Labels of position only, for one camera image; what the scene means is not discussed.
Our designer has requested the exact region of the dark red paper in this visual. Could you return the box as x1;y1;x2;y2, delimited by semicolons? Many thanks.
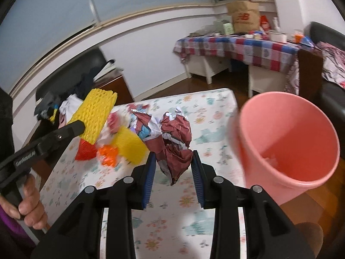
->
158;107;193;186

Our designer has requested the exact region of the colourful wrapper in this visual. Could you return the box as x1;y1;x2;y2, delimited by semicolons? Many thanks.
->
131;109;167;168

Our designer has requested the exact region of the yellow foam net sleeve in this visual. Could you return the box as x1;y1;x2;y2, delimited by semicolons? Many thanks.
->
68;88;118;144

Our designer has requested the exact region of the pink plastic trash bin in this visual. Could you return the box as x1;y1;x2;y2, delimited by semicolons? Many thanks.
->
236;92;340;205

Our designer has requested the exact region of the person's left hand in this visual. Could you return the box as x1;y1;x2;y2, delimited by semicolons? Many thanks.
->
1;174;47;230

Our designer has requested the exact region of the orange foam net piece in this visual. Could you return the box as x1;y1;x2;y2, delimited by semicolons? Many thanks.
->
97;144;118;168

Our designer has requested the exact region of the floral tablecloth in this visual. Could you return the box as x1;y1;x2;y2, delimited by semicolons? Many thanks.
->
40;88;245;258

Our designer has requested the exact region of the red foam net piece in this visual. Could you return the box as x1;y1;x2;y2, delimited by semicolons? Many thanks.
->
75;139;97;161

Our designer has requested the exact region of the black leather chair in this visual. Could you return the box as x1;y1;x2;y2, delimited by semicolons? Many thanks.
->
34;47;108;120

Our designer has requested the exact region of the brown wooden nightstand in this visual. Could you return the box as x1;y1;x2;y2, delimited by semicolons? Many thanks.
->
94;69;134;105

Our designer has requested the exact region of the white cabinet under table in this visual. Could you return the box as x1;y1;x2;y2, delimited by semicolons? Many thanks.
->
184;55;232;85

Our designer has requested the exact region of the black leather sofa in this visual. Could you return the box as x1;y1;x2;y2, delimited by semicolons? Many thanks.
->
307;21;345;130

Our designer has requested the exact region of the plaid checkered tablecloth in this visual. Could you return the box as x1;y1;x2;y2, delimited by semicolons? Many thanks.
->
172;34;316;95

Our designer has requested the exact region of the dark wooden side cabinet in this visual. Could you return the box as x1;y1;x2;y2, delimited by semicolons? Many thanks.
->
298;47;323;102

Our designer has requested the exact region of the light green box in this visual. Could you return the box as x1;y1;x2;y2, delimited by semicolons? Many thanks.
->
213;20;234;35

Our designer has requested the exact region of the white round bowl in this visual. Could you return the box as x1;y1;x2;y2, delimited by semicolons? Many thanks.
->
269;30;288;43

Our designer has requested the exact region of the pile of clothes on sofa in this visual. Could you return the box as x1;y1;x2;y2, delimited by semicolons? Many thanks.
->
316;41;345;90

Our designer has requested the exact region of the orange tissue box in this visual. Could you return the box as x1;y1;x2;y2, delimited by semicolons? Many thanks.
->
293;29;304;44

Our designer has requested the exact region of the red packet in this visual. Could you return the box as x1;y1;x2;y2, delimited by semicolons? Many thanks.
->
260;15;271;35

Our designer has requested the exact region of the blue plastic bag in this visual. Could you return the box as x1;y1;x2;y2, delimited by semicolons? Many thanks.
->
299;36;315;48

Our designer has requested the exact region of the white bottle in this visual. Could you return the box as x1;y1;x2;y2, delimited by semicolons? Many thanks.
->
273;17;281;32

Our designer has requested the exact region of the brown paper shopping bag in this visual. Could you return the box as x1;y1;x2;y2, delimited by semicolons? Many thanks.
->
226;1;260;33

